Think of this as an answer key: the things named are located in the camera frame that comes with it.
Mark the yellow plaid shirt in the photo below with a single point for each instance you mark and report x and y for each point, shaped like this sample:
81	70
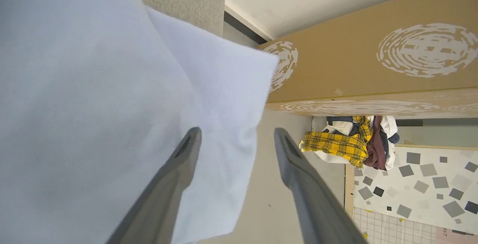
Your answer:
336	145

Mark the cardboard box with white swirls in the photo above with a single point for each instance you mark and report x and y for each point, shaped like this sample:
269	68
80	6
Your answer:
354	61

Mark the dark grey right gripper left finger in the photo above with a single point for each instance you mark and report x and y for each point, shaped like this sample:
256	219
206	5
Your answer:
160	199

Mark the light blue garment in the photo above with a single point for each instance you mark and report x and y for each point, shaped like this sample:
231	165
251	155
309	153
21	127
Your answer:
93	87

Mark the navy garment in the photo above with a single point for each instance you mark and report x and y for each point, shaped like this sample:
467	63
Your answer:
338	119

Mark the light wooden frame strip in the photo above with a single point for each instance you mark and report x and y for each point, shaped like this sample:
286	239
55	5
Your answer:
348	191

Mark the pile of mixed clothes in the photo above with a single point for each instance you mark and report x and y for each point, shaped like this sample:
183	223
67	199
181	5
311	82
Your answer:
341	126

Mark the white grid mat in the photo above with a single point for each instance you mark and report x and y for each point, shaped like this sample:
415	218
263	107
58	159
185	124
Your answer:
392	229

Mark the white mat with grey squares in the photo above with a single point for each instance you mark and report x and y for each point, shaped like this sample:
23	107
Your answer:
422	188

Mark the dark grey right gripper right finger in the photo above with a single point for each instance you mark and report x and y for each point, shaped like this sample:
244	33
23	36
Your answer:
313	206

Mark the maroon garment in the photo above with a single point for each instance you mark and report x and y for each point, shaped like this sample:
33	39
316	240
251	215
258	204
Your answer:
376	147

